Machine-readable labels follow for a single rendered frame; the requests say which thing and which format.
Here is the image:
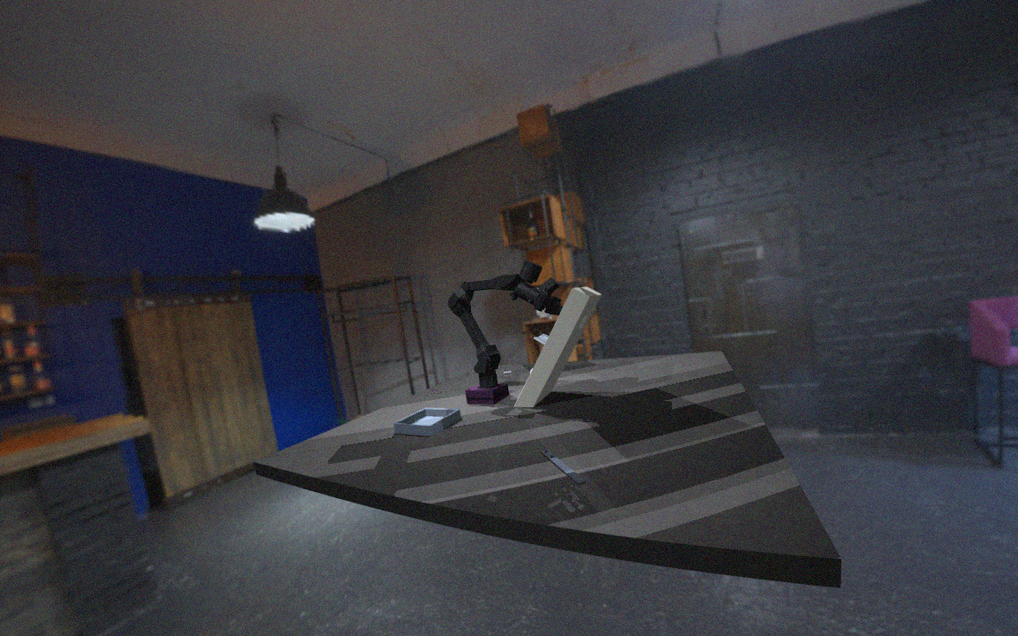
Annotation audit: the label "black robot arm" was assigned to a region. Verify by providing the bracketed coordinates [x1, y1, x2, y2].
[447, 261, 559, 389]

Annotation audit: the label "light blue shallow tray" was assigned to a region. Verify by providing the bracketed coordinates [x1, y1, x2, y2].
[393, 408, 461, 436]

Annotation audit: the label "blue-grey flat bar with two pins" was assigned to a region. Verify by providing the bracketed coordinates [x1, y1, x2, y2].
[541, 450, 586, 486]

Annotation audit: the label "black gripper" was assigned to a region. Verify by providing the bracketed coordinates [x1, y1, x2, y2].
[526, 287, 563, 315]

